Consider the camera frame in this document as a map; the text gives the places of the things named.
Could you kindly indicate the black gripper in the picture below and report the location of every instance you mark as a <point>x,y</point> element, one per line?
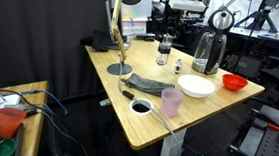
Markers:
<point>170,18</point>

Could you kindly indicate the clear square grinder bottle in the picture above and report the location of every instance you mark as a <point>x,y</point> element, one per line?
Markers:
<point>163,56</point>

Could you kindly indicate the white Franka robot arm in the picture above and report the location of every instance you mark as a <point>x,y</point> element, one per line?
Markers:
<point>187,5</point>

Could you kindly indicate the pink translucent plastic cup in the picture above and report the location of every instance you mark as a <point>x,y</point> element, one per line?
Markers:
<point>171,104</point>

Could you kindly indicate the orange red plastic cup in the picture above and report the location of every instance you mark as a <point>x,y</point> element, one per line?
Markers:
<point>9,122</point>

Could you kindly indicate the black handheld device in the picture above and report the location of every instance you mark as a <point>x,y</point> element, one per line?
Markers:
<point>146,38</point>

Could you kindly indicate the clear storage bin pink lid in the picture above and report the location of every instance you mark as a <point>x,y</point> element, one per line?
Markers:
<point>135,26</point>

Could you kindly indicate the small glass shaker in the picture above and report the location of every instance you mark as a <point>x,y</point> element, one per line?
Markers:
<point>178,67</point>

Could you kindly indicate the gray folded cloth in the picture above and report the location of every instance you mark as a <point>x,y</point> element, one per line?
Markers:
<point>147,84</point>

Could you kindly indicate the white ceramic bowl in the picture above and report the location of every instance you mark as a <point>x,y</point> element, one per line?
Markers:
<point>195,86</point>

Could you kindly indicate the gray computer monitor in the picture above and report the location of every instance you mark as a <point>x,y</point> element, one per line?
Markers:
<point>109,12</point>

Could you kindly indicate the black mesh object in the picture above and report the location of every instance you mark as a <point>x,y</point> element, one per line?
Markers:
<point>100,41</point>

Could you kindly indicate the red plastic bowl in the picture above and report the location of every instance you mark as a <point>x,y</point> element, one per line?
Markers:
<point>234,82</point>

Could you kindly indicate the black tripod pole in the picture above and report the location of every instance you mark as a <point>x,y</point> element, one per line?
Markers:
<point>253,30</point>

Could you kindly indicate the white table leg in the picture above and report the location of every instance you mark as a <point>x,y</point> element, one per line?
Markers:
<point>169,150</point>

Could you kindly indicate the black curtain backdrop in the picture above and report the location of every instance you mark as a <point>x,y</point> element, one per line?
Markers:
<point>43,30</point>

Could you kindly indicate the black perforated tool board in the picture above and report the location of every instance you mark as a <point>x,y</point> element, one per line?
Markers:
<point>267,146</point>

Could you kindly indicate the wooden side table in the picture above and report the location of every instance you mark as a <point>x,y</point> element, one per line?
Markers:
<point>33,126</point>

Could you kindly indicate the green plastic bowl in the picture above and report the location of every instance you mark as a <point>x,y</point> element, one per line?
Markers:
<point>6,148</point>

